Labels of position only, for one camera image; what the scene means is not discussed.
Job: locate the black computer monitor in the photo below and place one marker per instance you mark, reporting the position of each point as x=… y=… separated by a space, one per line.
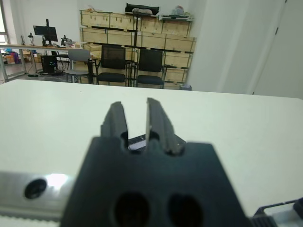
x=45 y=33

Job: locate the black metal stand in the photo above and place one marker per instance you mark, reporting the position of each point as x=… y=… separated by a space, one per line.
x=136 y=40

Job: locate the silver desktop stand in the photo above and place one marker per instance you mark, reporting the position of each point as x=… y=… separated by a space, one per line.
x=23 y=40

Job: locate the black mesh chair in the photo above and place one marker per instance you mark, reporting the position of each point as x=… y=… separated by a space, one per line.
x=150 y=60
x=113 y=55

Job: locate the black desktop microscope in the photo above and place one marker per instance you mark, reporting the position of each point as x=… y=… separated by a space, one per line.
x=64 y=41

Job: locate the black computer tower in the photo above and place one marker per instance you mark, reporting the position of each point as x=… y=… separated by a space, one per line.
x=48 y=63

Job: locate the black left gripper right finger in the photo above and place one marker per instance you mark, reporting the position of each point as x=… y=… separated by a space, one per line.
x=158 y=123

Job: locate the grey plastic chair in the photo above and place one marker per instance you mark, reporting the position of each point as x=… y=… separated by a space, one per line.
x=79 y=55

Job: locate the black fabric bag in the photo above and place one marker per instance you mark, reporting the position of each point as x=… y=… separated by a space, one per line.
x=130 y=7

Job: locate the white door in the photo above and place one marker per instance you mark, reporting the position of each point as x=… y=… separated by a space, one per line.
x=286 y=54

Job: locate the purple orange bag pile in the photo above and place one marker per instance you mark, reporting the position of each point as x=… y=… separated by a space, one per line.
x=11 y=57

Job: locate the black power strip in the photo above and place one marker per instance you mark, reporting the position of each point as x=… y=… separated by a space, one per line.
x=33 y=75

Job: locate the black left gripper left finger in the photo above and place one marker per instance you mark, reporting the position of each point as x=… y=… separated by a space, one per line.
x=113 y=120

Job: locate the clear plastic bag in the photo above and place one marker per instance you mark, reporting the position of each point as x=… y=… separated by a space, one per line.
x=178 y=11

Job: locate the grey cloth bundle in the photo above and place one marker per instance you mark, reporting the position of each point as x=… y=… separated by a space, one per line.
x=142 y=11

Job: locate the plywood shipping crate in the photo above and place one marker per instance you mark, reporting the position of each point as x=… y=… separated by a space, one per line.
x=95 y=19
x=176 y=28
x=121 y=38
x=93 y=35
x=123 y=21
x=181 y=44
x=93 y=47
x=178 y=59
x=176 y=75
x=151 y=40
x=151 y=26

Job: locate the wooden top desk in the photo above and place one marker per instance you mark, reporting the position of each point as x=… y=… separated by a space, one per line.
x=30 y=46

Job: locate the bright window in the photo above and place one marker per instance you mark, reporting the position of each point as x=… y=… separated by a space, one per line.
x=2 y=28

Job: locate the black desktop gadget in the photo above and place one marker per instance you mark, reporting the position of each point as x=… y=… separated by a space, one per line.
x=30 y=39

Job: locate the cardboard box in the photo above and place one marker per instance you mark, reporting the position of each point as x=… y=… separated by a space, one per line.
x=30 y=56

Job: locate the white flat tray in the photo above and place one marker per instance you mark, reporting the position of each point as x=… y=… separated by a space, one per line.
x=175 y=18

